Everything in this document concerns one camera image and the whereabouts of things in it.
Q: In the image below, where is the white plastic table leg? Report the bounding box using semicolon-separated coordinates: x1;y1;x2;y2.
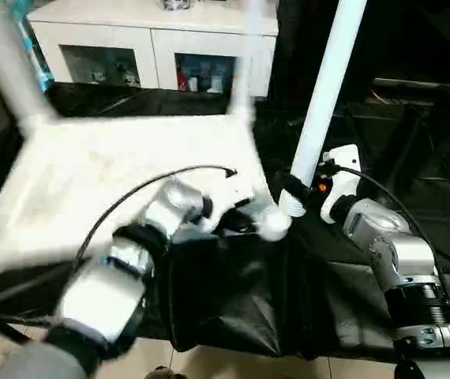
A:
278;0;368;219
229;0;267;124
0;0;58;137

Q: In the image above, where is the white plastic table top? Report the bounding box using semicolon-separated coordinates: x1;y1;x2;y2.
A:
0;113;294;287

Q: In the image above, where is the black table mat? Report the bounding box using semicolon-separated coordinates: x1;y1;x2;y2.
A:
0;79;450;362

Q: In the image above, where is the white glass-door cabinet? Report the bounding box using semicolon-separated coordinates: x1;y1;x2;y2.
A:
26;0;279;97

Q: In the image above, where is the teal plastic object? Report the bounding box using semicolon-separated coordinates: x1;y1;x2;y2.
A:
12;0;54;92

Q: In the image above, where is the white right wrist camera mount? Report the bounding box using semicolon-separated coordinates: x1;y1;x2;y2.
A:
316;144;362;223

